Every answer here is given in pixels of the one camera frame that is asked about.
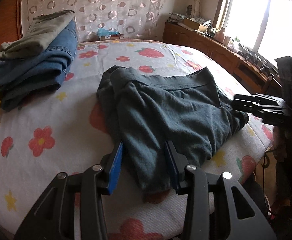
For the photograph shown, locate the teal green pants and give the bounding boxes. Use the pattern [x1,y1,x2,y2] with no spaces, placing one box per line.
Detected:
[97,66,249,193]

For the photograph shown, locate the wooden side cabinet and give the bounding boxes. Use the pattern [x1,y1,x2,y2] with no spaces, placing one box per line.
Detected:
[163,22,282,96]

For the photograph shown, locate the window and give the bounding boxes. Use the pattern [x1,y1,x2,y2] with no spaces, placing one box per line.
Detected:
[218,0,292,64]

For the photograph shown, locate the pink bottle on sill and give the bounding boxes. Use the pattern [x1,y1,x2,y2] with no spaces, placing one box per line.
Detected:
[214,27,226,43]

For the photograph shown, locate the floral bed sheet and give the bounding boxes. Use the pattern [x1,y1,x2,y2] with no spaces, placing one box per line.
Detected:
[0,40,273,239]

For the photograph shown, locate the cardboard box on cabinet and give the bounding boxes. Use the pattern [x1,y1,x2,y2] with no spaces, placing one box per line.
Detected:
[183,18,209,33]

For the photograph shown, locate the folded blue jeans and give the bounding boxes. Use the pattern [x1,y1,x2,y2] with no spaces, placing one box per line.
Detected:
[0,20,77,112]

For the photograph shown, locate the pink circle-pattern curtain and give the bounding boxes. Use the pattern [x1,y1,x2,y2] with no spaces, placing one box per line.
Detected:
[21,0,166,42]

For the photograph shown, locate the folded grey-beige garment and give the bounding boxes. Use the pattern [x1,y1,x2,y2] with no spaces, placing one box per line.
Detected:
[0,9,75,61]

